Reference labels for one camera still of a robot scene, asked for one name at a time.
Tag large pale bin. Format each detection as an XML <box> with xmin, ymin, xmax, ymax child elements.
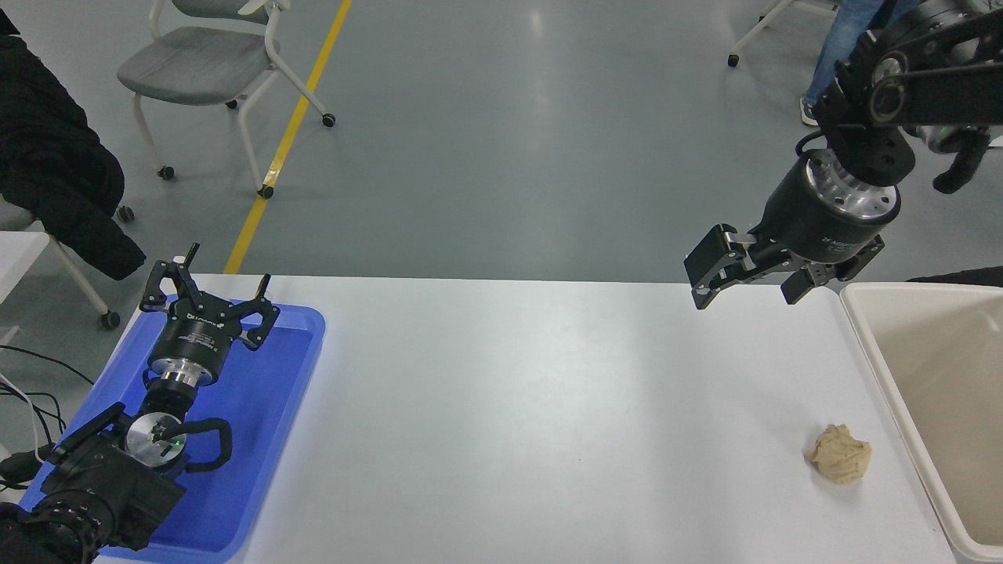
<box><xmin>839</xmin><ymin>281</ymin><xmax>1003</xmax><ymax>564</ymax></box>

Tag black cable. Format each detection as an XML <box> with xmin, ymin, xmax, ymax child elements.
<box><xmin>0</xmin><ymin>345</ymin><xmax>96</xmax><ymax>439</ymax></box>

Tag white leg chair with casters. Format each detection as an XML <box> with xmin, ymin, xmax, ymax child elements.
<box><xmin>0</xmin><ymin>196</ymin><xmax>136</xmax><ymax>331</ymax></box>

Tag white cable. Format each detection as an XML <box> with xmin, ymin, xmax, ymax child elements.
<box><xmin>0</xmin><ymin>372</ymin><xmax>48</xmax><ymax>465</ymax></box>

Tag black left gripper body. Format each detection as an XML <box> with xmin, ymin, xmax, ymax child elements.
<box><xmin>154</xmin><ymin>296</ymin><xmax>239</xmax><ymax>371</ymax></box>

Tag tan paper ball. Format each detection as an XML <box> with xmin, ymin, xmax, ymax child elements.
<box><xmin>805</xmin><ymin>424</ymin><xmax>873</xmax><ymax>485</ymax></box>

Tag black flat object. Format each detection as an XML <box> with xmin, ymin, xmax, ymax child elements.
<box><xmin>907</xmin><ymin>266</ymin><xmax>1003</xmax><ymax>287</ymax></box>

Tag blue plastic tray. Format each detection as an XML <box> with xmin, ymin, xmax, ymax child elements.
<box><xmin>17</xmin><ymin>295</ymin><xmax>327</xmax><ymax>564</ymax></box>

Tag grey seat white frame chair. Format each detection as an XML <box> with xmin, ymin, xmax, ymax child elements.
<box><xmin>117</xmin><ymin>0</ymin><xmax>337</xmax><ymax>200</ymax></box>

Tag white chair legs with caster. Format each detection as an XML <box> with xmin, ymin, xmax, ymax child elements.
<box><xmin>726</xmin><ymin>0</ymin><xmax>841</xmax><ymax>68</ymax></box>

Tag standing person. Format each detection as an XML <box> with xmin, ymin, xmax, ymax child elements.
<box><xmin>799</xmin><ymin>0</ymin><xmax>925</xmax><ymax>128</ymax></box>

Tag seated person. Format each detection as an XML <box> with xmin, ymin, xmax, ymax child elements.
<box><xmin>0</xmin><ymin>8</ymin><xmax>148</xmax><ymax>282</ymax></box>

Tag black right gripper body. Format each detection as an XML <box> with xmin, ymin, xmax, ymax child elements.
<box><xmin>758</xmin><ymin>160</ymin><xmax>895</xmax><ymax>264</ymax></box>

